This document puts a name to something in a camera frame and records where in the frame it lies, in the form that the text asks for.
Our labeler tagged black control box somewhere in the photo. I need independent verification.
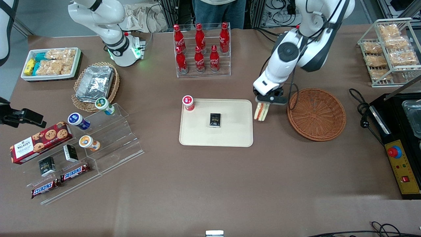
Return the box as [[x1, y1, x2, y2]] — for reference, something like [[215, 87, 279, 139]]
[[369, 75, 421, 155]]

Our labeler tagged green capped cup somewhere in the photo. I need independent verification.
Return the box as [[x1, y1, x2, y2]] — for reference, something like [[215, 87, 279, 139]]
[[95, 97, 116, 116]]

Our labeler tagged clear acrylic bottle rack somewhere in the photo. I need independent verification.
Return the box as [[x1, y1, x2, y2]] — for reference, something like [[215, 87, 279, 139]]
[[173, 22, 232, 78]]

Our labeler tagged triangle sandwich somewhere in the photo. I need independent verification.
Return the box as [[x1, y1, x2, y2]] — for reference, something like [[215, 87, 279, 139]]
[[254, 101, 271, 122]]

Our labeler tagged small dark green box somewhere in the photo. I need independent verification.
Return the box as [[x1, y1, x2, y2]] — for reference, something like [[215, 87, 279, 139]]
[[63, 144, 79, 163], [38, 156, 57, 177]]

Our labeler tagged shallow light wicker basket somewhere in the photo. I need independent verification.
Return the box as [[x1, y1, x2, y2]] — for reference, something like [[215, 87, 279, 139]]
[[71, 62, 120, 113]]

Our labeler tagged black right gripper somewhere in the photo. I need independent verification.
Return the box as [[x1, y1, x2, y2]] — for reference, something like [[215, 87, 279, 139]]
[[0, 97, 47, 129]]

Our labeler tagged clear acrylic stepped display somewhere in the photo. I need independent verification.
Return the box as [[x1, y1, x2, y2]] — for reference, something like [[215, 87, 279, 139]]
[[12, 103, 144, 205]]

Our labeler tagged rice cracker snack pack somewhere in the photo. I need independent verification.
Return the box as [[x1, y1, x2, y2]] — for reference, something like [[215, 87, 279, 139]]
[[61, 58, 75, 75], [45, 48, 77, 61], [36, 60, 63, 76]]

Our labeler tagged red Walkers cookie box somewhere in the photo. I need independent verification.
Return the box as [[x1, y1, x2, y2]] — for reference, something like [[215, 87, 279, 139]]
[[10, 121, 73, 165]]

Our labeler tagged black power cable with plug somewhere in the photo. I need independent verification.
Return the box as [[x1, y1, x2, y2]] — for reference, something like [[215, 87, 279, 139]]
[[349, 88, 385, 145]]

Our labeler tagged round brown wicker basket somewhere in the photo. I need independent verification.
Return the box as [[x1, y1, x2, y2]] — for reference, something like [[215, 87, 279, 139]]
[[287, 88, 347, 142]]

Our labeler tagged black floor cable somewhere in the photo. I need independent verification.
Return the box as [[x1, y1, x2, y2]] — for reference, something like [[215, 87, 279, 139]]
[[306, 221, 421, 237]]

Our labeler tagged white wire rack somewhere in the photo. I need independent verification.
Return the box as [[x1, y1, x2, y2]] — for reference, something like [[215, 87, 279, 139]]
[[358, 17, 421, 88]]

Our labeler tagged crumpled beige paper bag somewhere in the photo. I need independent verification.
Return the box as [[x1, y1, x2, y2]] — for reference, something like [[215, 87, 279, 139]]
[[121, 3, 169, 33]]

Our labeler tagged cream plastic tray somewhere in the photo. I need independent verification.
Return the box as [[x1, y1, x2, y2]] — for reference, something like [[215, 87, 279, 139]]
[[179, 99, 254, 147]]

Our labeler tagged red capped cup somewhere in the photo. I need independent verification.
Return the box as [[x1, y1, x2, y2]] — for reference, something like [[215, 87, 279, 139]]
[[183, 95, 195, 112]]

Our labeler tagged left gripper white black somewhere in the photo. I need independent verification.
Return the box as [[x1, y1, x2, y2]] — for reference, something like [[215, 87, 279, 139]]
[[253, 73, 287, 112]]

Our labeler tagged stack of foil containers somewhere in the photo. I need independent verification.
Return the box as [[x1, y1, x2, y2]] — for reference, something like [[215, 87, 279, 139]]
[[75, 65, 115, 103]]

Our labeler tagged Snickers bar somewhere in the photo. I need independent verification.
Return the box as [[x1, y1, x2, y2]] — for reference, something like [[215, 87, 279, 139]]
[[31, 178, 62, 199], [60, 163, 91, 183]]

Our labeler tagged blue capped cup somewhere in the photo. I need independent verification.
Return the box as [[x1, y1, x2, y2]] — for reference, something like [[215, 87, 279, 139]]
[[67, 112, 91, 130]]

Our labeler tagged white rectangular bin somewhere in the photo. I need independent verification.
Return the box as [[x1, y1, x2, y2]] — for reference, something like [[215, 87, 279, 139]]
[[20, 47, 82, 82]]

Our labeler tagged red cola bottle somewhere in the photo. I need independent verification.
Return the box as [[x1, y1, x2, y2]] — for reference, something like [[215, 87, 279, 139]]
[[219, 22, 230, 54], [209, 45, 221, 73], [194, 45, 206, 73], [175, 46, 189, 74], [195, 23, 206, 50], [173, 24, 187, 54]]

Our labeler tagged orange capped cup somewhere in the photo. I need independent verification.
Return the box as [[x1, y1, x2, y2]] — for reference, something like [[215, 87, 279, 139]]
[[78, 135, 101, 152]]

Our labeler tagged person in blue jeans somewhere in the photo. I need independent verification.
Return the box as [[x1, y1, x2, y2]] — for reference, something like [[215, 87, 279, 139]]
[[192, 0, 247, 30]]

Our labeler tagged tangle of background cables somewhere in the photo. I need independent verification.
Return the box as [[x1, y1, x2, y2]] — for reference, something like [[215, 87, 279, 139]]
[[260, 0, 298, 29]]

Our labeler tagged yellow control box red button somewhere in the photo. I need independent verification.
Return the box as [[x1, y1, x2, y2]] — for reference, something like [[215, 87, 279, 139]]
[[384, 140, 421, 200]]

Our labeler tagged crispy snack pack clear wrap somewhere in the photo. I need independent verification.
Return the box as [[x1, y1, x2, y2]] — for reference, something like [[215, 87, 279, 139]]
[[384, 36, 413, 50], [370, 68, 393, 81], [365, 55, 388, 68], [362, 41, 384, 55], [378, 24, 402, 38], [389, 51, 420, 66]]

